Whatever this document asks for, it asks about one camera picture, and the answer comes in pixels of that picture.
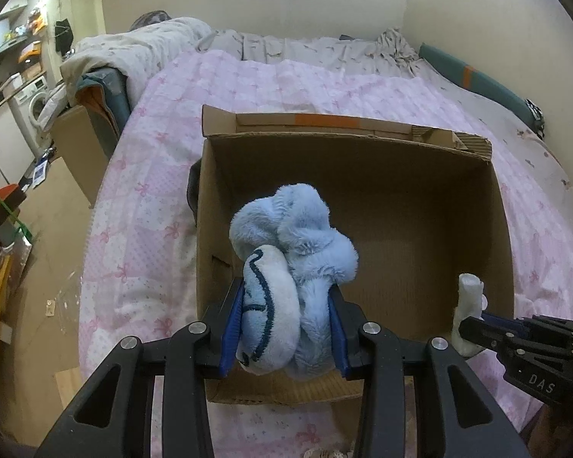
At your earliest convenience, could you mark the light blue fluffy sock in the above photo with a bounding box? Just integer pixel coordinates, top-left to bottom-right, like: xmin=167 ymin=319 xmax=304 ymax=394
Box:
xmin=230 ymin=183 xmax=358 ymax=381

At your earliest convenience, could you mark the brown cardboard box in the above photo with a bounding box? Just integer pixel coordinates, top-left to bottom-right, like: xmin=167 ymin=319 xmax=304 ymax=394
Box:
xmin=193 ymin=103 xmax=517 ymax=406

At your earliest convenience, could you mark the beige lace scrunchie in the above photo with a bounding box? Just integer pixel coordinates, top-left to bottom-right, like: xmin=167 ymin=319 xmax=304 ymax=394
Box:
xmin=302 ymin=448 xmax=353 ymax=458

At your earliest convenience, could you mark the grey crumpled blanket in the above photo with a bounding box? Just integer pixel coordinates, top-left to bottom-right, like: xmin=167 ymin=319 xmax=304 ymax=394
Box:
xmin=60 ymin=17 xmax=213 ymax=106

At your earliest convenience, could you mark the pink patterned quilt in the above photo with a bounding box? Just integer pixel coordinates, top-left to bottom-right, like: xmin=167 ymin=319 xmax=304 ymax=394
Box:
xmin=78 ymin=50 xmax=573 ymax=458

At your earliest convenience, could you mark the teal bolster pillow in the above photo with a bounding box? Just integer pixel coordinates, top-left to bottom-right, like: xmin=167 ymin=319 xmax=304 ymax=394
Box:
xmin=419 ymin=44 xmax=545 ymax=141

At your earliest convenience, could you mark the white sock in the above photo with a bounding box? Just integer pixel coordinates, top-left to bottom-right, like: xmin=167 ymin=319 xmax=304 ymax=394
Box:
xmin=451 ymin=273 xmax=487 ymax=359

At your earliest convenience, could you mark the black bag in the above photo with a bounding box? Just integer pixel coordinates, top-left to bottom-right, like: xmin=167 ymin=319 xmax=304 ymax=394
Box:
xmin=186 ymin=159 xmax=202 ymax=223

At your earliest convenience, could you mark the white washing machine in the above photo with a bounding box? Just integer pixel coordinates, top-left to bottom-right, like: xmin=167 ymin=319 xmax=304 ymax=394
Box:
xmin=9 ymin=73 xmax=51 ymax=158

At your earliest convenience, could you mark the brown wooden cabinet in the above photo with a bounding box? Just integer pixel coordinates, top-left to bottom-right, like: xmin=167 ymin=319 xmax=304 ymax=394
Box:
xmin=50 ymin=105 xmax=108 ymax=206

